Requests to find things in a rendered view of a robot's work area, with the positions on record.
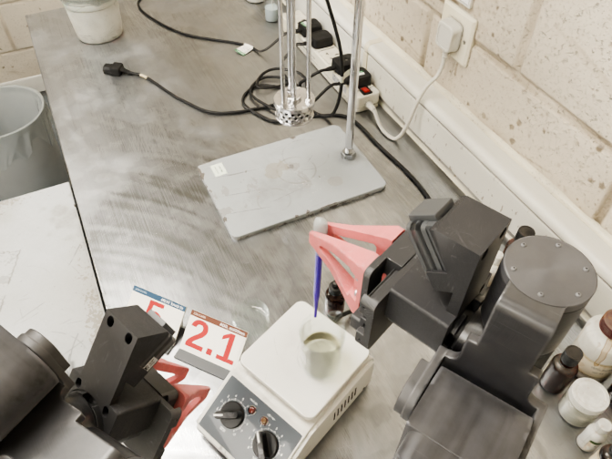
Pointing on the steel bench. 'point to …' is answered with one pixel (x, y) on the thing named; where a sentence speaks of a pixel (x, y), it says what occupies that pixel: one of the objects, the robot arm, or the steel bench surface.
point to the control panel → (232, 391)
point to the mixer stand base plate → (287, 181)
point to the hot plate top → (308, 393)
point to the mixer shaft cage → (292, 94)
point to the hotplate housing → (319, 426)
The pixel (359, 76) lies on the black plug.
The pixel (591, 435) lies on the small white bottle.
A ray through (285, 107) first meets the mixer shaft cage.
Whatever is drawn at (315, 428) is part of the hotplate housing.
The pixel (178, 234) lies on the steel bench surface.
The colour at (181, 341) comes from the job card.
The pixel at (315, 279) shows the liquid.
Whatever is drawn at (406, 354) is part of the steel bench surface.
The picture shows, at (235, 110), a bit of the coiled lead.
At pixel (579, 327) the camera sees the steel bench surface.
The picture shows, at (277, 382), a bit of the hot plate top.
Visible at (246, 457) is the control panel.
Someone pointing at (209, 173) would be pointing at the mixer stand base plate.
